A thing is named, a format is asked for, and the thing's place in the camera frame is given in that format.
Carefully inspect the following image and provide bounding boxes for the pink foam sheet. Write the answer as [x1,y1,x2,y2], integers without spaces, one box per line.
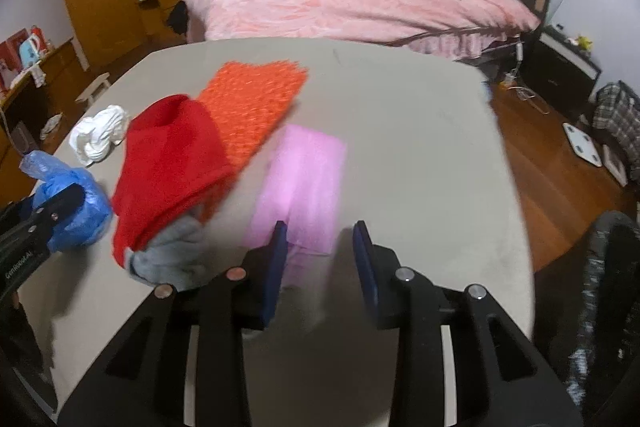
[243,124,348,256]

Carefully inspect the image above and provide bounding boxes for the orange foam net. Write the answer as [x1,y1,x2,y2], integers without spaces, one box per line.
[197,61,309,178]

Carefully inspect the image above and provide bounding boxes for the wooden side desk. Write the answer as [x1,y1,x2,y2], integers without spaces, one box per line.
[0,38,88,208]

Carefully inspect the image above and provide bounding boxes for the white scale with dark centre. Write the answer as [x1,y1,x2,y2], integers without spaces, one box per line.
[602,144,630,188]

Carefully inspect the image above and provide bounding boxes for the black garment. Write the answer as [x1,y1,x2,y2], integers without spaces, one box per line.
[167,1,191,35]

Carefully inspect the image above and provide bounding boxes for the blue plastic bag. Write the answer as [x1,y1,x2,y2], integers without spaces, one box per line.
[20,151,115,253]

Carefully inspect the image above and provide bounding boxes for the plaid cloth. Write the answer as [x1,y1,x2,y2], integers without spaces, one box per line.
[592,82,640,162]

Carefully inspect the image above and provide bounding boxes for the beige tablecloth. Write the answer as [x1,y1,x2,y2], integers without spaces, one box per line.
[10,38,536,427]

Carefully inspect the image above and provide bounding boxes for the black and white nightstand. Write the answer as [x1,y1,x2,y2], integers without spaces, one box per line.
[520,25,602,118]

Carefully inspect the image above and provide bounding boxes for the red cloth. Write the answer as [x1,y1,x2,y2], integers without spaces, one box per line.
[111,94,233,269]

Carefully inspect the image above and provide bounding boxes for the pale grey sock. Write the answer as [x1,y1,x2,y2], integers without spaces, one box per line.
[126,214,221,293]

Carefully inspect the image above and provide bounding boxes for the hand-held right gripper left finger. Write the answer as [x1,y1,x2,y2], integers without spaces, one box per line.
[57,221,290,427]

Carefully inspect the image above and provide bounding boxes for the white bathroom scale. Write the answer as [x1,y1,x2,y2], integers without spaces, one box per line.
[562,122,605,168]

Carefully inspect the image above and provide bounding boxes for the black trash bin with bag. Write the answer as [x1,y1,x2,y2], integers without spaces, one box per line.
[565,209,640,418]

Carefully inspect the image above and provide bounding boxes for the red box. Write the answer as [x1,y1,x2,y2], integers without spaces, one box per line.
[0,29,31,90]

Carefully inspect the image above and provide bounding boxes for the wooden door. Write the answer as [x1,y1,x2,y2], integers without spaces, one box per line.
[57,0,146,58]

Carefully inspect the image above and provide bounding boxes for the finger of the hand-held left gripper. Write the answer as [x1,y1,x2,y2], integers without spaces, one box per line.
[31,183,87,252]

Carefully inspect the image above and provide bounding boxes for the white cable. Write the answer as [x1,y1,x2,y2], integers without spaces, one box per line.
[515,84,550,114]

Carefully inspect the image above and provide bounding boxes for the blue and white kettle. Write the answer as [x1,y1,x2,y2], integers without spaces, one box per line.
[19,34,43,68]

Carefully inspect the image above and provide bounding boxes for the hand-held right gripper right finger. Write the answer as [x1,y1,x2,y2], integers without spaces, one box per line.
[351,221,583,427]

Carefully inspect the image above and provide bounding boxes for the small wooden stool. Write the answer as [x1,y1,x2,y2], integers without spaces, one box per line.
[75,73,112,108]

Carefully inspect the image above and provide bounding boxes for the pink bed blanket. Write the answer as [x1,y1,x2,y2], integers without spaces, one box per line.
[179,0,542,60]

